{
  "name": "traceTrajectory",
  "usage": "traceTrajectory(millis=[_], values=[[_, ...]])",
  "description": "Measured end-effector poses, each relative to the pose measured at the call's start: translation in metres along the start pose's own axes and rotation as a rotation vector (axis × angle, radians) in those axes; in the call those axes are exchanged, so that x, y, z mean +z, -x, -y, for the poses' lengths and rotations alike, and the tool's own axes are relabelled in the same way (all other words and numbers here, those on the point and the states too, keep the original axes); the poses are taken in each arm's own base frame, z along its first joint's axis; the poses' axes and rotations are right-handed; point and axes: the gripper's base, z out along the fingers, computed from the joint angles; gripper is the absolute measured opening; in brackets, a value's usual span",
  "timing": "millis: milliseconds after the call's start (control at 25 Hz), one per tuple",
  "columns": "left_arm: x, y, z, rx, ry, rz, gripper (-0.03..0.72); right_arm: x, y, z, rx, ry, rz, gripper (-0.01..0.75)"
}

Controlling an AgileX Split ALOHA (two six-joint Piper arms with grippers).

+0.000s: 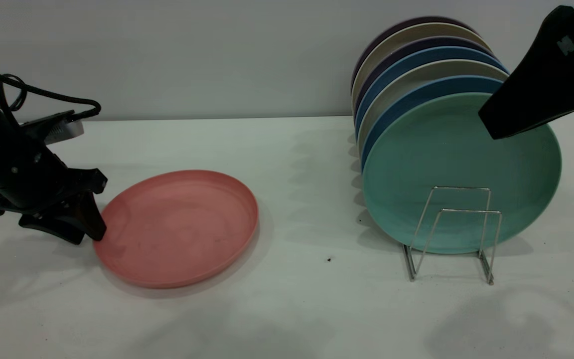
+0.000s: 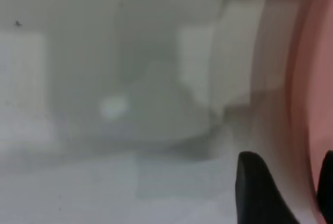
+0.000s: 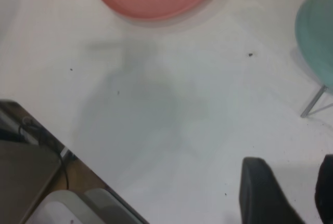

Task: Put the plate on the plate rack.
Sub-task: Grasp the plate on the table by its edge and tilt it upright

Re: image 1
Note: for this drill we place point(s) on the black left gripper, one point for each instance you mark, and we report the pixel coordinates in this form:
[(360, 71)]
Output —
[(28, 174)]

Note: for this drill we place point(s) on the pink round plate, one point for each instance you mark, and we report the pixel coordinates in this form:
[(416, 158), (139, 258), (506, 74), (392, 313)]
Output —
[(177, 229)]

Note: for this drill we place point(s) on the green round plate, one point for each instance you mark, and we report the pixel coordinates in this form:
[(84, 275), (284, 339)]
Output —
[(466, 149)]

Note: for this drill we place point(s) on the blue round plate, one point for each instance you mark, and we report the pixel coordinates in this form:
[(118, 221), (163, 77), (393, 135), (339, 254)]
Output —
[(416, 59), (416, 97)]

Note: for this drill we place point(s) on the beige round plate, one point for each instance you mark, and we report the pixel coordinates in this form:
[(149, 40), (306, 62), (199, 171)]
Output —
[(411, 32), (416, 77)]

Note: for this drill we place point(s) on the dark purple round plate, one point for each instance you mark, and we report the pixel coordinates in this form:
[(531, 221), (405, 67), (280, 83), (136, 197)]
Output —
[(406, 21), (416, 46)]

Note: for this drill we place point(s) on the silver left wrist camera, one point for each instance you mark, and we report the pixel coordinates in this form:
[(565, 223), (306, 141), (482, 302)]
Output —
[(60, 128)]

